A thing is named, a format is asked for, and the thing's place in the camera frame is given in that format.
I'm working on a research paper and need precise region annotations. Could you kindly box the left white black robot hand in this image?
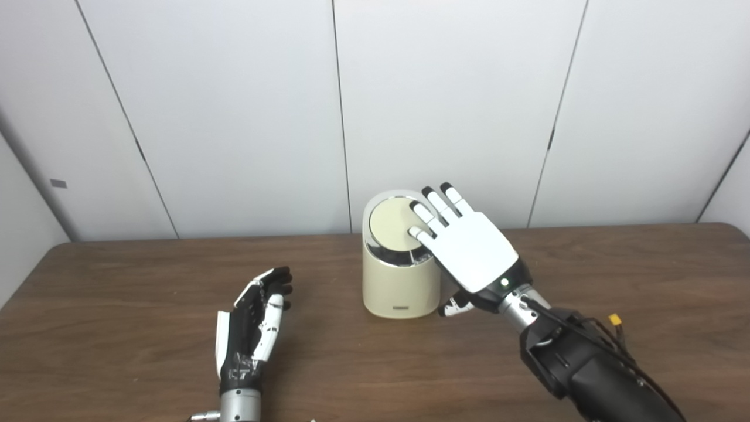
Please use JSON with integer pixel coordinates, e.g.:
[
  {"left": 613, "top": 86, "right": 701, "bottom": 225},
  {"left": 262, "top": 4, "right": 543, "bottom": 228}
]
[{"left": 215, "top": 266, "right": 294, "bottom": 394}]

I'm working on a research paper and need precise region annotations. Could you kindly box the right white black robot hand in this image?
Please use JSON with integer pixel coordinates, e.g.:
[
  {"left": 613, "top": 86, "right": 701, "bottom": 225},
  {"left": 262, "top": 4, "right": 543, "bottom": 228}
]
[{"left": 407, "top": 182, "right": 534, "bottom": 317}]

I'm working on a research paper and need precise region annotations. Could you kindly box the cream-colored round bin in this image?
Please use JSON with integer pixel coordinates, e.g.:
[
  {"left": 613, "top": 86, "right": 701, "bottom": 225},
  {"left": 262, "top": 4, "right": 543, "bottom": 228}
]
[{"left": 362, "top": 189, "right": 449, "bottom": 320}]

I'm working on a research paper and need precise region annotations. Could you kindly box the cream round bin lid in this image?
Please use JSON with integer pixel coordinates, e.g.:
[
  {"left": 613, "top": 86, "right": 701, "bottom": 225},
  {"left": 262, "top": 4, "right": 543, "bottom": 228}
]
[{"left": 369, "top": 198, "right": 431, "bottom": 253}]

